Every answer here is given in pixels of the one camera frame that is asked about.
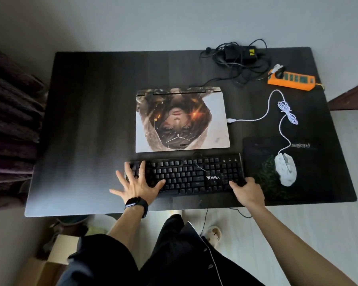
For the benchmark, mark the white patterned slipper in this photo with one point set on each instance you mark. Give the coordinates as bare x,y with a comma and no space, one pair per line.
213,235

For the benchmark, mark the maroon round bag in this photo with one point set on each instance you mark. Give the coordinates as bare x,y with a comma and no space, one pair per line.
74,219

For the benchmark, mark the white plastic bag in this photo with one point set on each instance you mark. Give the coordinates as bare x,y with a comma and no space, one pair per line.
103,224

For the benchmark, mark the brown cardboard box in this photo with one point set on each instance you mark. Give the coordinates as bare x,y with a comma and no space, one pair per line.
59,250

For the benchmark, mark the black shirt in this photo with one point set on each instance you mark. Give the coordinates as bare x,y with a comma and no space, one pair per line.
107,265

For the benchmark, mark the person's right hand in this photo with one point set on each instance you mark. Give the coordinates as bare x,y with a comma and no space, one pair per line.
252,193

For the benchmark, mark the person's left hand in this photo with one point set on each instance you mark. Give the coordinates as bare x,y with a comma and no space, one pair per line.
138,190

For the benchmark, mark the white computer mouse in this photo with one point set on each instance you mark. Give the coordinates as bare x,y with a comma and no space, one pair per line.
286,169

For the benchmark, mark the black smartwatch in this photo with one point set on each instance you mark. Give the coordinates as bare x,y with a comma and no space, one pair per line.
136,203

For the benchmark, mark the laptop with printed portrait skin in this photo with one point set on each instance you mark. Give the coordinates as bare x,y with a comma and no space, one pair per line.
217,128

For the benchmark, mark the cream and purple curtain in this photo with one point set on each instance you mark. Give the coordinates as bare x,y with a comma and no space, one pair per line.
12,131

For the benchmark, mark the orange power strip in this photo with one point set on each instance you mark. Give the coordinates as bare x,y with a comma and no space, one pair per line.
295,80

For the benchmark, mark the dark green patterned mouse pad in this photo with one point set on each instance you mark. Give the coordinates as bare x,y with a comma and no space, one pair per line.
322,175

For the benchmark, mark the dark wooden desk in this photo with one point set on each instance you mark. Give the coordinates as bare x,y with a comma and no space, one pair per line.
86,116

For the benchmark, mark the person's right forearm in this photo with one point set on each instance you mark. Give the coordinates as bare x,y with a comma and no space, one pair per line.
301,253

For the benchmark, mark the black trousers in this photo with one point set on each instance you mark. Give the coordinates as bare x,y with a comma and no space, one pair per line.
170,232

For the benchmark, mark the black keyboard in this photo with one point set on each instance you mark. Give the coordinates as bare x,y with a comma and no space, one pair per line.
179,175

